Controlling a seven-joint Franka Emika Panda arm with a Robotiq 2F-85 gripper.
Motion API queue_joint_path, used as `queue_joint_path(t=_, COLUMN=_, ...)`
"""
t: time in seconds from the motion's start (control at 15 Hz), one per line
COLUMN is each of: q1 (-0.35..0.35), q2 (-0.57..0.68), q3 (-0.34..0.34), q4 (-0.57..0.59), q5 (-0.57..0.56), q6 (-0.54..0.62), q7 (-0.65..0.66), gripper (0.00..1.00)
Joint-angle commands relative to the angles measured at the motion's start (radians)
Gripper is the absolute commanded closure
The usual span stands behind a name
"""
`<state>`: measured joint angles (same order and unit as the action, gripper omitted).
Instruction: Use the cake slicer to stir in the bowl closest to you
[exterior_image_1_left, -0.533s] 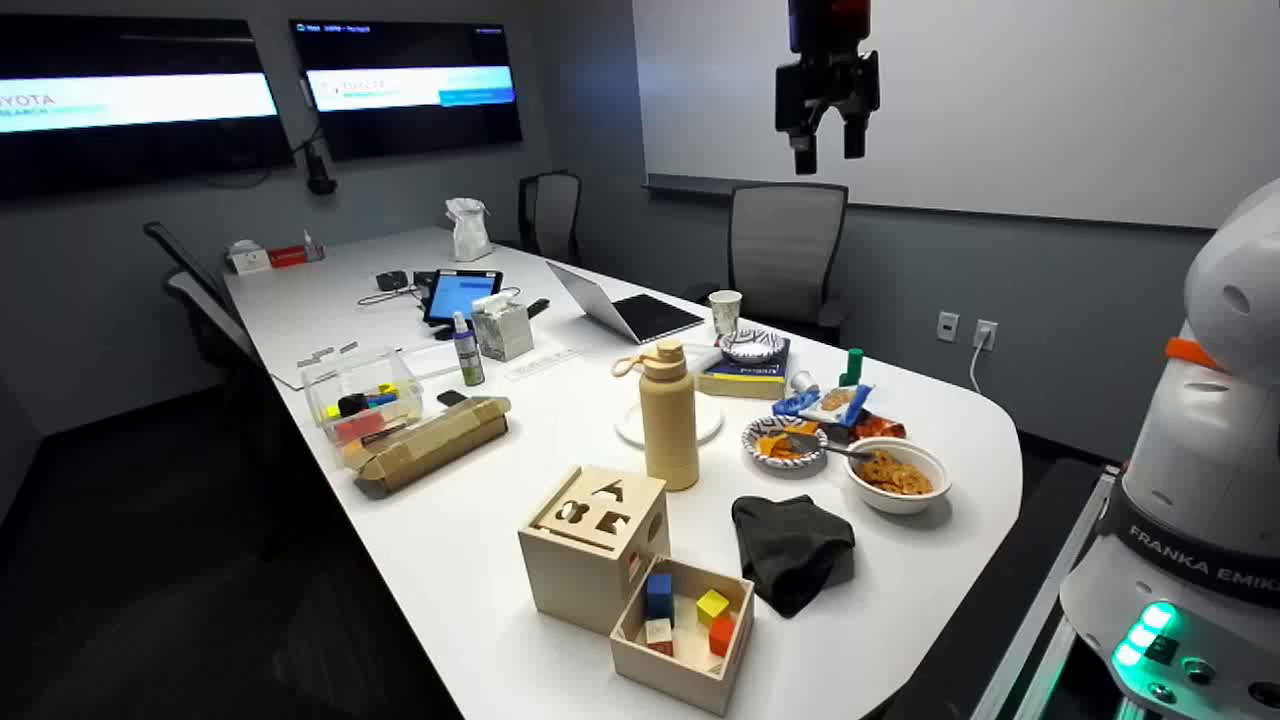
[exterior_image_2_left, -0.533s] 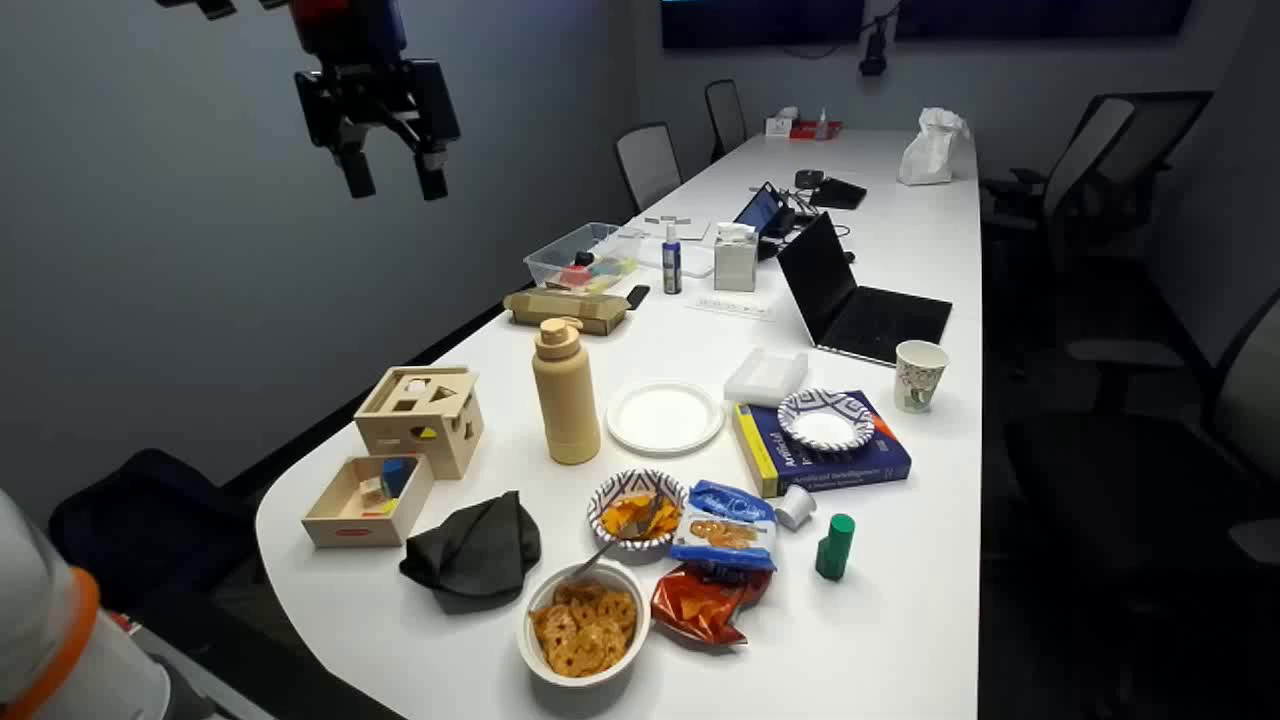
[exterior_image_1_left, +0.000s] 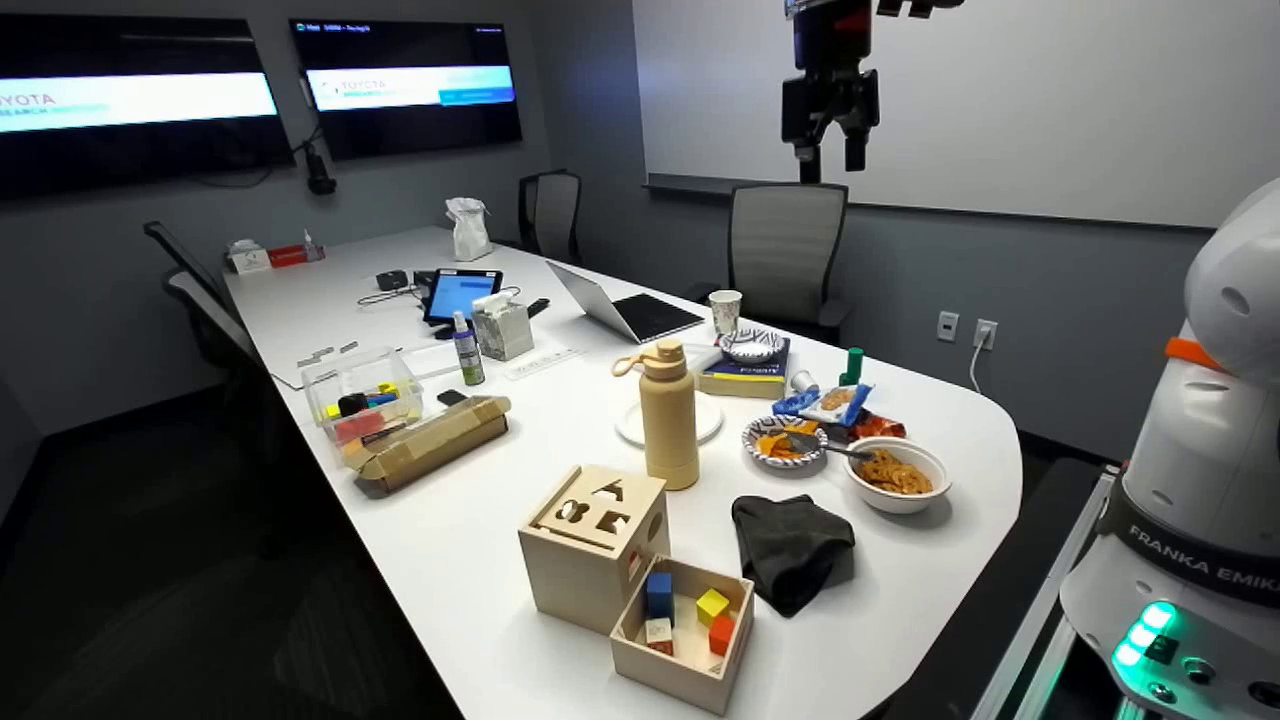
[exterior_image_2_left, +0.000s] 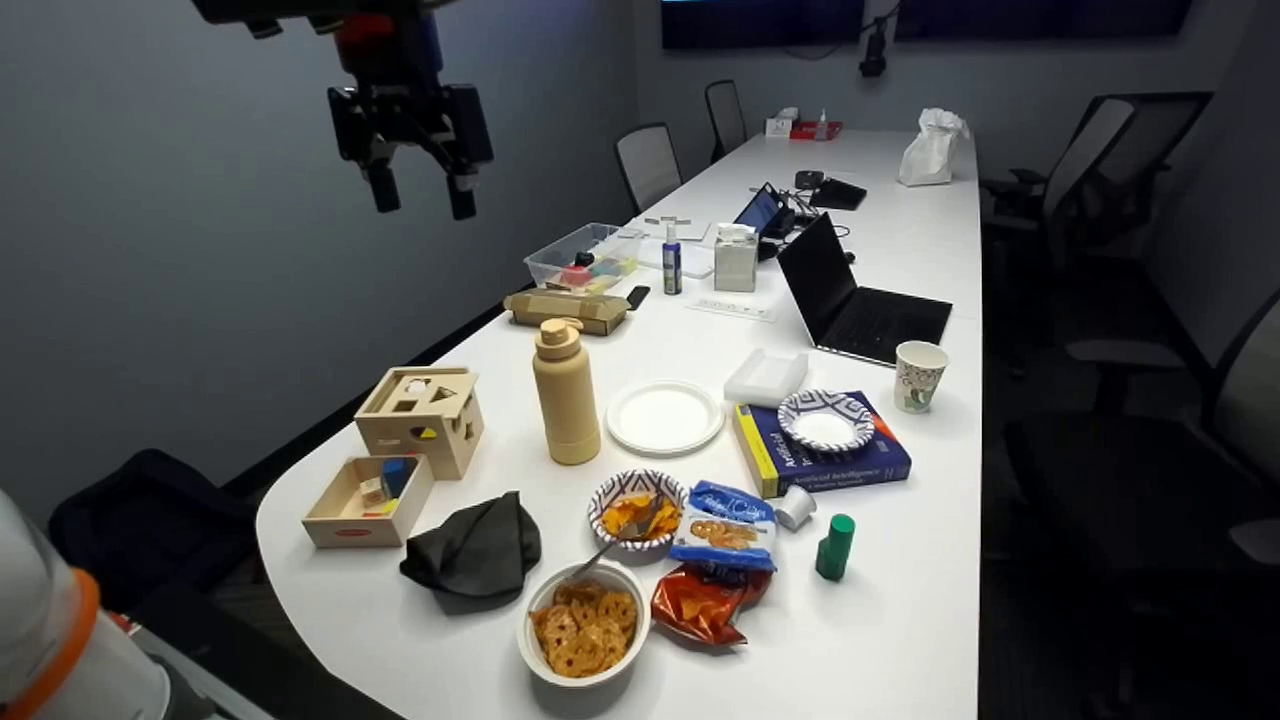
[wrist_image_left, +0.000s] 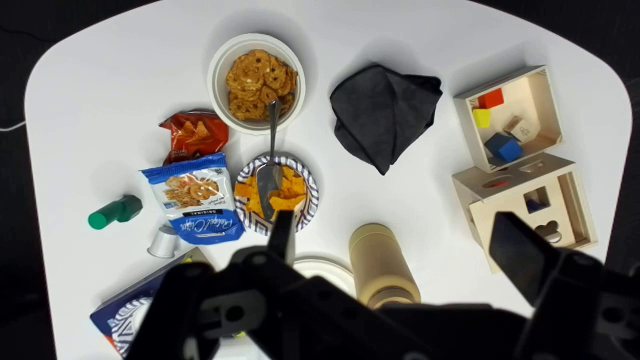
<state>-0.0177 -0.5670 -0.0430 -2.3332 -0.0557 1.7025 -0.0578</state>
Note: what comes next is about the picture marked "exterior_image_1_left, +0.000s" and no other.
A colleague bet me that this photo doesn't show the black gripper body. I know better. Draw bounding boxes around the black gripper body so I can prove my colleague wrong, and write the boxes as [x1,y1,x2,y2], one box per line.
[780,13,884,143]

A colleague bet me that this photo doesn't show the patterned bowl of orange snacks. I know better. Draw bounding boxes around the patterned bowl of orange snacks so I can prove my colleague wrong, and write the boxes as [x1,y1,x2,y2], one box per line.
[738,411,831,476]

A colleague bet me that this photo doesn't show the white bowl of pretzels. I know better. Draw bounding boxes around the white bowl of pretzels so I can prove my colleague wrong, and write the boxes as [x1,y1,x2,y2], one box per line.
[840,434,954,522]

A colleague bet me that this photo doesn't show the grey mesh office chair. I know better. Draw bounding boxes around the grey mesh office chair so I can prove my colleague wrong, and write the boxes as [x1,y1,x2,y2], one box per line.
[722,179,853,338]
[158,263,270,404]
[515,169,589,263]
[138,215,233,304]

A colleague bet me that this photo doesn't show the paper coffee cup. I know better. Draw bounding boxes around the paper coffee cup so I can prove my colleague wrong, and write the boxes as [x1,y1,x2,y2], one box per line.
[705,284,746,354]

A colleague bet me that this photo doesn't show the open grey laptop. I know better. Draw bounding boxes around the open grey laptop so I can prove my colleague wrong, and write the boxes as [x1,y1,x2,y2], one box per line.
[545,258,706,347]

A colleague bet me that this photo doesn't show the whiteboard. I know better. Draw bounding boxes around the whiteboard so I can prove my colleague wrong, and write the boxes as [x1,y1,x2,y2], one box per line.
[628,0,1280,234]

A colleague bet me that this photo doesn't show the blue book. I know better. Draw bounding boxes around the blue book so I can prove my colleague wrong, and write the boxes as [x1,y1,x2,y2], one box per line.
[694,333,794,404]

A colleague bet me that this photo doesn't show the blue snack bag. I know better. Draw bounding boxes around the blue snack bag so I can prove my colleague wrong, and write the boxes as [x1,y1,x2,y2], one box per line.
[772,381,877,434]

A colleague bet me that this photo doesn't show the red snack bag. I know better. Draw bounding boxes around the red snack bag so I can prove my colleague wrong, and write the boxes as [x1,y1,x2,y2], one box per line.
[853,411,912,447]

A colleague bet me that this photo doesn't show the tan water bottle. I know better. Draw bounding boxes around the tan water bottle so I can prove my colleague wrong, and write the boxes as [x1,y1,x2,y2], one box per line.
[613,340,705,495]

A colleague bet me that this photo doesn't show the white round plate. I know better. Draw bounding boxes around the white round plate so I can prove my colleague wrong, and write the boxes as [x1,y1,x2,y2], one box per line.
[613,391,728,453]

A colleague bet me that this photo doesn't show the white plastic bag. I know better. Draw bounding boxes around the white plastic bag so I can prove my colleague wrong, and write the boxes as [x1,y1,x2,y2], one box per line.
[440,191,497,263]

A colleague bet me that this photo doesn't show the white tissue box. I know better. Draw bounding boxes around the white tissue box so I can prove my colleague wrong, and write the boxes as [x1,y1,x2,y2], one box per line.
[466,294,536,363]

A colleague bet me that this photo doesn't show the tablet with blue screen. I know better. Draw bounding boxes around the tablet with blue screen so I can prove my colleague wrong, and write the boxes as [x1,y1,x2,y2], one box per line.
[420,263,508,330]

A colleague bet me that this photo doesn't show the dark grey cloth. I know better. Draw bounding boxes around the dark grey cloth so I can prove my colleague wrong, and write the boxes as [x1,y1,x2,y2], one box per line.
[728,494,861,621]

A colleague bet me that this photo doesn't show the small spray bottle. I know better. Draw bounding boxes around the small spray bottle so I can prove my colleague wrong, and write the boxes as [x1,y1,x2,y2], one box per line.
[452,313,486,391]

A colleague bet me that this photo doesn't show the yellow wooden block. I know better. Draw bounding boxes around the yellow wooden block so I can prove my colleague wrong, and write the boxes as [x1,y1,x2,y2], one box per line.
[692,585,735,629]

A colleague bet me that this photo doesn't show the blue wooden block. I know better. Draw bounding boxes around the blue wooden block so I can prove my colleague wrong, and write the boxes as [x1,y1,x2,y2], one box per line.
[641,573,679,621]

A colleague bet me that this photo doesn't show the wooden shape sorter box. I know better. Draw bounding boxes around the wooden shape sorter box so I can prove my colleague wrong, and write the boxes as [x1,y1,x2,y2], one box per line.
[515,459,671,638]

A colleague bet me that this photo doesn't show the clear plastic container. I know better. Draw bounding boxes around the clear plastic container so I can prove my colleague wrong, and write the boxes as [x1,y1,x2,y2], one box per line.
[294,347,426,453]

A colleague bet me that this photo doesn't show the flat red box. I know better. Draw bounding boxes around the flat red box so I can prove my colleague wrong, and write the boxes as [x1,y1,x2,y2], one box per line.
[264,234,328,271]

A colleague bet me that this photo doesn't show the wooden block tray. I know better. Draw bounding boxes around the wooden block tray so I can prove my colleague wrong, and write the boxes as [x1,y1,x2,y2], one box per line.
[608,558,760,716]

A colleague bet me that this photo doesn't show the small white box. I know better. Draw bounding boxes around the small white box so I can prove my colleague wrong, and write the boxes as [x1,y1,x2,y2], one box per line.
[223,236,277,281]

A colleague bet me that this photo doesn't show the wall monitor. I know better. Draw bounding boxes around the wall monitor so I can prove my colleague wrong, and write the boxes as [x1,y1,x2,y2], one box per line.
[287,17,528,162]
[0,13,294,204]

